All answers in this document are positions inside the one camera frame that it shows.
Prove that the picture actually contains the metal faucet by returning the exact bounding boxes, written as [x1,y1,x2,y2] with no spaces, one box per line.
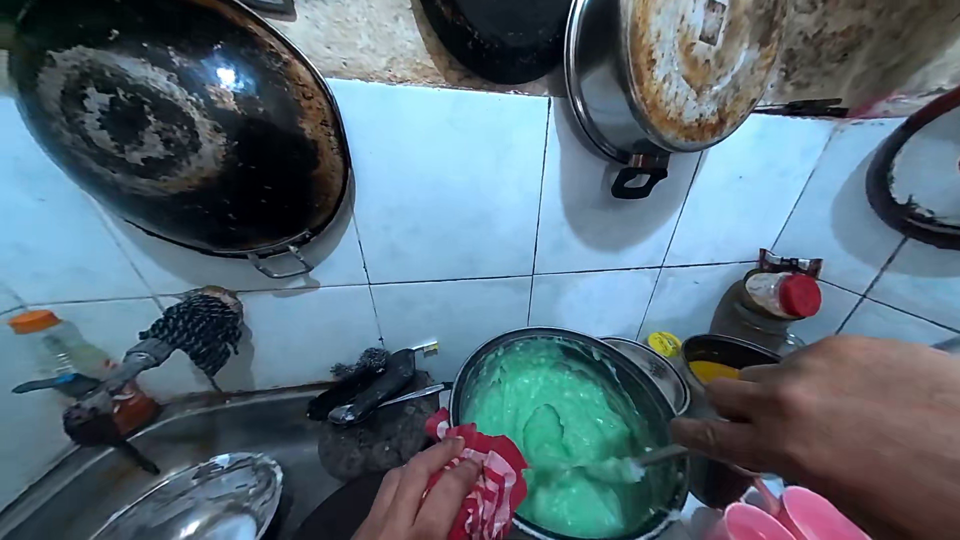
[12,337,177,476]

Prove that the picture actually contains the large blackened wok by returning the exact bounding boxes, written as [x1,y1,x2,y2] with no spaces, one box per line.
[7,0,352,280]

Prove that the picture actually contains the black elongated object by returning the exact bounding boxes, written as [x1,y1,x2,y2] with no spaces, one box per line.
[348,348,417,423]

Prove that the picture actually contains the shiny metal dish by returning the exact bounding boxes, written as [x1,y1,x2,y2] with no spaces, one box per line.
[88,451,285,540]

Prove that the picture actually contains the person's right hand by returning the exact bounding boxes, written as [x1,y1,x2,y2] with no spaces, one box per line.
[670,334,960,540]

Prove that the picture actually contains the small metal spoon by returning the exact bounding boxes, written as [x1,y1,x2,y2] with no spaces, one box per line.
[327,382,453,426]

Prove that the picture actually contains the round lid with dark rim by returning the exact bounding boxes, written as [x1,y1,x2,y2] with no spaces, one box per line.
[865,87,960,251]

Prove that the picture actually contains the steel pot with stained bottom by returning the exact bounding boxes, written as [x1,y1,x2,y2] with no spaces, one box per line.
[564,0,789,201]

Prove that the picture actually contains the black round pan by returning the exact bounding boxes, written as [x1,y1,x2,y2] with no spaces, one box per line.
[420,0,575,86]

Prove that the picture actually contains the person's left hand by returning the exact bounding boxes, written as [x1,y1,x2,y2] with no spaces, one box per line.
[351,436,483,540]

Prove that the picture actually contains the steel round plate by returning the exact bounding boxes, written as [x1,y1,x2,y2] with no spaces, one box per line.
[598,336,691,417]

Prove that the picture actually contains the dark round stone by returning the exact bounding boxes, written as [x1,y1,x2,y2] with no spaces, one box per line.
[317,371,441,483]

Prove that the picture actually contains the clear jar with red lid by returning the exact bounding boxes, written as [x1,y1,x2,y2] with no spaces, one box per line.
[711,268,823,357]

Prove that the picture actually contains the red white patterned cloth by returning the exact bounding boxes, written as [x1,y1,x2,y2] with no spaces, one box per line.
[425,408,529,540]

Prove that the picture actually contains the brown snack packet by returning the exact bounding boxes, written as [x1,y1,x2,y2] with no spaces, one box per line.
[757,248,824,279]

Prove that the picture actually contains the dark rounded pan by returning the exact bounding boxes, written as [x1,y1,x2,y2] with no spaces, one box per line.
[291,471,388,540]

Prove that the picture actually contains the green batter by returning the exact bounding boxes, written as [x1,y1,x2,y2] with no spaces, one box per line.
[462,339,654,537]

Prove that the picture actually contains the metal pot with yellow contents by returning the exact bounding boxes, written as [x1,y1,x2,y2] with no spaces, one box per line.
[681,333,783,511]

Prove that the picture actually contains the dark metal mixing pot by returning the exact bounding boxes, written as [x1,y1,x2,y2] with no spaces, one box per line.
[450,326,690,540]

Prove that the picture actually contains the pink plastic cup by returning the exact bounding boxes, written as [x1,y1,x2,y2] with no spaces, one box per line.
[777,485,873,540]
[721,501,798,540]

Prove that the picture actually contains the stainless steel sink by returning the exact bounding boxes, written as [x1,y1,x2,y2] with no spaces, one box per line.
[0,382,391,540]

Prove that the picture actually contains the bottle with orange cap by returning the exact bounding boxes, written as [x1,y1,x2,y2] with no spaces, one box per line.
[7,309,160,438]

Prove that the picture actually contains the metal stirring spoon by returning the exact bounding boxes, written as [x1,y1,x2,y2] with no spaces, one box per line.
[581,444,689,486]

